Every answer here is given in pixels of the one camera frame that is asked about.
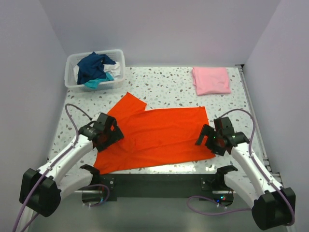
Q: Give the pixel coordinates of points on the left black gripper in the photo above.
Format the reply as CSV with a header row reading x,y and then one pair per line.
x,y
116,136

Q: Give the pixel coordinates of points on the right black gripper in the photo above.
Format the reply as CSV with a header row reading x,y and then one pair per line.
x,y
206,130

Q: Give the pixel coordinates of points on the orange t shirt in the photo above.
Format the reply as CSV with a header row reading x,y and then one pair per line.
x,y
153,137

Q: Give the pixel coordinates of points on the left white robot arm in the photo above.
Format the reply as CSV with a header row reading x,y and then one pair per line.
x,y
43,189

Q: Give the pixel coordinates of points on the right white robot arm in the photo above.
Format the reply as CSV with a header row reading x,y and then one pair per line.
x,y
232,172

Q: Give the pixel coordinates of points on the folded pink t shirt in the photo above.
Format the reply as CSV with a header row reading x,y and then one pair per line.
x,y
210,80

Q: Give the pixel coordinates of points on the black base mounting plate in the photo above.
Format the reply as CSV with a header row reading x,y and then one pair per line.
x,y
156,186

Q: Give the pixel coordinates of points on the teal t shirt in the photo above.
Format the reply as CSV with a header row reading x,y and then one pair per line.
x,y
94,83

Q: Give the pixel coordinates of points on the navy blue t shirt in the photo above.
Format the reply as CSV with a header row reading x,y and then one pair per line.
x,y
92,67

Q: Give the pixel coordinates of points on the white plastic laundry basket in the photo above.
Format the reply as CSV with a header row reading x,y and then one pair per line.
x,y
69,76

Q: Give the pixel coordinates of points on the aluminium frame rail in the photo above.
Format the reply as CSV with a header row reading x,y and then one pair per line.
x,y
253,116

